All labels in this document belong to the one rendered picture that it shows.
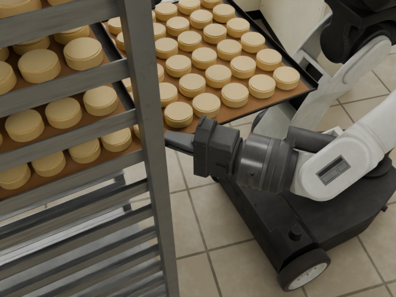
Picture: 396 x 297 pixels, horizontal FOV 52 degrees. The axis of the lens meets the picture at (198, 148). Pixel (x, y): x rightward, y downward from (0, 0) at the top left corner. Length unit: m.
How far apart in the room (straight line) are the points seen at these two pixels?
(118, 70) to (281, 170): 0.28
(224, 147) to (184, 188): 1.16
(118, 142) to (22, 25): 0.27
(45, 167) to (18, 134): 0.09
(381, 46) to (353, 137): 0.50
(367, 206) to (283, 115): 0.63
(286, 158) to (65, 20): 0.36
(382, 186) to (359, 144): 1.12
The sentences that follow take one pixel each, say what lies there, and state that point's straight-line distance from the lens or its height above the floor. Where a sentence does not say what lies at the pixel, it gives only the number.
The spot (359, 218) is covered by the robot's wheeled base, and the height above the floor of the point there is 0.17.
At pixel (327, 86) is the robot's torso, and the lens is 1.08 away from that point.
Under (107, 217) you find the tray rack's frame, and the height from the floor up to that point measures 0.15.
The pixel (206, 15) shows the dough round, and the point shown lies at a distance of 0.94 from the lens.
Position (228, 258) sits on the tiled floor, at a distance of 1.62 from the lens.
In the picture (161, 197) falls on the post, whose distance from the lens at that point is 0.73.
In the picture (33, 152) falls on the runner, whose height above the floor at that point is 1.05.
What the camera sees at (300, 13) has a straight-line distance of 2.16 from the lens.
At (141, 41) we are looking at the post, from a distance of 0.48.
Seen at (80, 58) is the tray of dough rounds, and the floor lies 1.15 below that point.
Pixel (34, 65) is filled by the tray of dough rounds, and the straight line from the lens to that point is 0.56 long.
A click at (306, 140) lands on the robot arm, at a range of 0.65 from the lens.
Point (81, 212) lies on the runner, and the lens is 0.73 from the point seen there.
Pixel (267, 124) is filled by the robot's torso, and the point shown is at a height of 0.61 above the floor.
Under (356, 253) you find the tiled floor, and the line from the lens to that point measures 1.74.
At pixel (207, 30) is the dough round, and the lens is 0.90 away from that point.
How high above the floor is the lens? 1.48
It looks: 51 degrees down
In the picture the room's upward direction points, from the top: straight up
